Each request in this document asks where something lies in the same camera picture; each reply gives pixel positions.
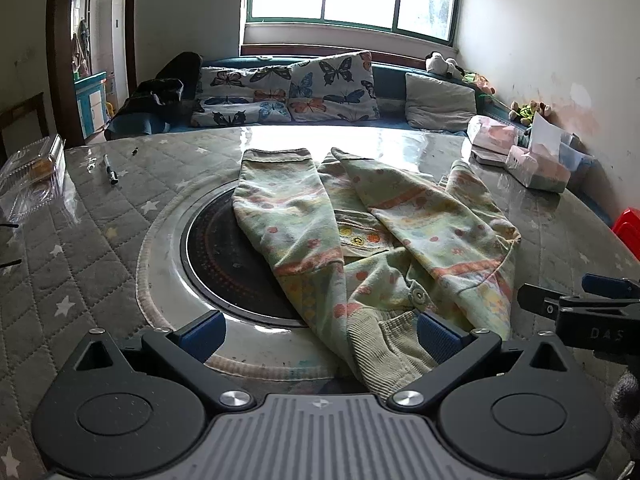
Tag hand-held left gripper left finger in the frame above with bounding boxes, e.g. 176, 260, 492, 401
70, 310, 256, 411

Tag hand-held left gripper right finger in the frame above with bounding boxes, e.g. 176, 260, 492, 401
387, 311, 573, 411

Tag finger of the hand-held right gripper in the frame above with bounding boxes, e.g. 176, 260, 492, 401
517, 284, 563, 318
581, 274, 640, 300

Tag colourful striped towel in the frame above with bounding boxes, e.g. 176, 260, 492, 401
232, 146, 522, 396

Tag hanging clothes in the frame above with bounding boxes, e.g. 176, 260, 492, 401
72, 17, 93, 78

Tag person's right hand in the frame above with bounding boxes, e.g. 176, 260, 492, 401
611, 369, 640, 433

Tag red plastic stool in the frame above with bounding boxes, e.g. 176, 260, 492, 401
611, 207, 640, 261

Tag round black built-in hotplate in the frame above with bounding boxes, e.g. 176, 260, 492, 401
142, 180, 311, 331

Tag clear plastic storage box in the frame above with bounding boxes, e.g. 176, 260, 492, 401
555, 132, 596, 181

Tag flat grey book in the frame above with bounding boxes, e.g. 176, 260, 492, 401
470, 147, 511, 166

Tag white paper sheet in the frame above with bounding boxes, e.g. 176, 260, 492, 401
527, 111, 563, 153

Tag pink soft tissue pack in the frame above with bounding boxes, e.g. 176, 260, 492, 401
466, 115, 521, 153

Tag black and white marker pen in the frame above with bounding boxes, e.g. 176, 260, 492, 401
102, 154, 121, 187

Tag brown and green plush toy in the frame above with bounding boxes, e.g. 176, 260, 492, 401
509, 101, 551, 126

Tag plain grey pillow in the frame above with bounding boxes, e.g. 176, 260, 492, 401
404, 72, 478, 133

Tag green and pink plush toy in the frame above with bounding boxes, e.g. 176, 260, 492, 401
462, 71, 497, 96

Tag clear plastic food container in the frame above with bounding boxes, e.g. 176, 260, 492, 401
0, 134, 81, 226

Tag wide butterfly print pillow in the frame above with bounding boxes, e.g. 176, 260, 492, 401
190, 62, 293, 128

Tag blue corner sofa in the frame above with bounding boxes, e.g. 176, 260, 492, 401
102, 55, 616, 226

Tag white plush toy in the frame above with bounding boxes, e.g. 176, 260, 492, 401
425, 51, 466, 81

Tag light blue cabinet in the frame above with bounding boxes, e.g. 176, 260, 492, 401
74, 72, 108, 138

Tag black bag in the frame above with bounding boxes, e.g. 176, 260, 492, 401
117, 51, 203, 121

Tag square butterfly print pillow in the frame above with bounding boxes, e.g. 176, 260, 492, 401
287, 50, 381, 123

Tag dark wooden chair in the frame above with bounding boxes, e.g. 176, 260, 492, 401
0, 92, 51, 161

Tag dark wooden door frame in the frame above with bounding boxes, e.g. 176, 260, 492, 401
46, 0, 138, 148

